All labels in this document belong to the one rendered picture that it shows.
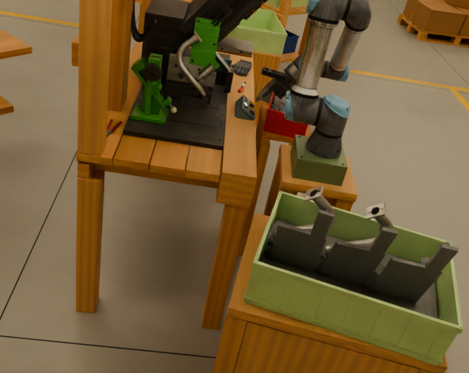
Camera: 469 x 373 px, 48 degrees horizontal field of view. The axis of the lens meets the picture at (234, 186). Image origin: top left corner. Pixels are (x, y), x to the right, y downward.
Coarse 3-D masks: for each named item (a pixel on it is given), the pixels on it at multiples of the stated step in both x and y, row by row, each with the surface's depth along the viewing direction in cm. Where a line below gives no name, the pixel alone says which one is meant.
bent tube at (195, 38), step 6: (192, 36) 236; (198, 36) 235; (186, 42) 236; (192, 42) 236; (180, 48) 237; (186, 48) 238; (180, 54) 238; (180, 60) 239; (180, 66) 239; (186, 72) 240; (192, 78) 241; (192, 84) 243; (198, 84) 242; (198, 90) 243; (204, 90) 244
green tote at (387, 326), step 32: (352, 224) 186; (256, 256) 156; (416, 256) 186; (256, 288) 159; (288, 288) 156; (320, 288) 152; (448, 288) 165; (320, 320) 159; (352, 320) 156; (384, 320) 153; (416, 320) 149; (448, 320) 156; (416, 352) 155
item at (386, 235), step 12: (384, 228) 146; (384, 240) 149; (336, 252) 159; (348, 252) 158; (360, 252) 157; (372, 252) 156; (384, 252) 154; (324, 264) 167; (336, 264) 165; (348, 264) 163; (360, 264) 162; (372, 264) 161; (336, 276) 170; (348, 276) 169; (360, 276) 167
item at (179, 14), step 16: (160, 0) 259; (176, 0) 264; (144, 16) 241; (160, 16) 240; (176, 16) 242; (144, 32) 244; (160, 32) 244; (176, 32) 244; (144, 48) 249; (160, 48) 248; (176, 48) 249
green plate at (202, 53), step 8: (200, 24) 237; (208, 24) 237; (200, 32) 238; (208, 32) 238; (216, 32) 238; (208, 40) 239; (216, 40) 239; (192, 48) 240; (200, 48) 240; (208, 48) 240; (216, 48) 240; (192, 56) 241; (200, 56) 241; (208, 56) 242; (200, 64) 243
